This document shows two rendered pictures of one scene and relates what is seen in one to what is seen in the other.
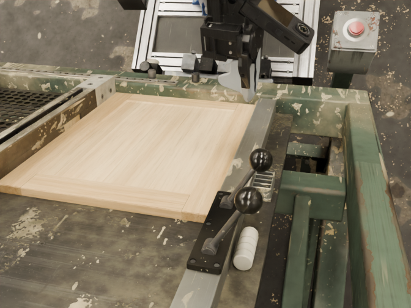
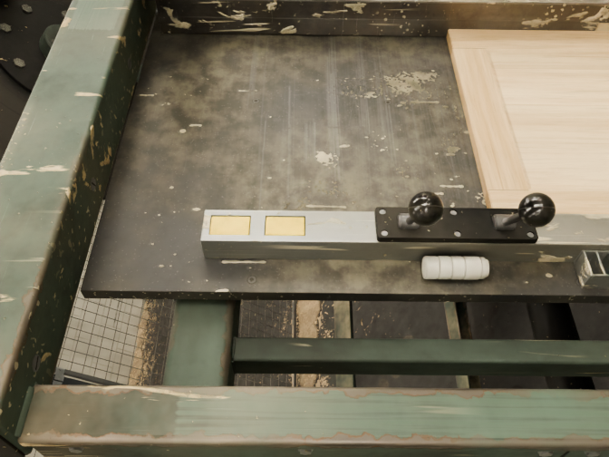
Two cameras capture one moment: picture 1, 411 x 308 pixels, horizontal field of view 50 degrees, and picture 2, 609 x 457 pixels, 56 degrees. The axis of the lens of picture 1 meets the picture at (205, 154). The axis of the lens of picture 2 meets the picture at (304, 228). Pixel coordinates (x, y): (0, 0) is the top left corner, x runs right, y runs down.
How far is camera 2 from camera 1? 0.51 m
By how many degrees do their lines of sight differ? 60
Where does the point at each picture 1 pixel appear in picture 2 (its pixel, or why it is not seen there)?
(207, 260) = (388, 223)
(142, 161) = (576, 124)
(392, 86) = not seen: outside the picture
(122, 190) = (497, 125)
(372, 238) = (512, 400)
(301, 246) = (541, 354)
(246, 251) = (435, 263)
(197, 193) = not seen: hidden behind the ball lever
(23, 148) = (509, 15)
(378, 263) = (459, 404)
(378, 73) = not seen: outside the picture
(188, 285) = (352, 218)
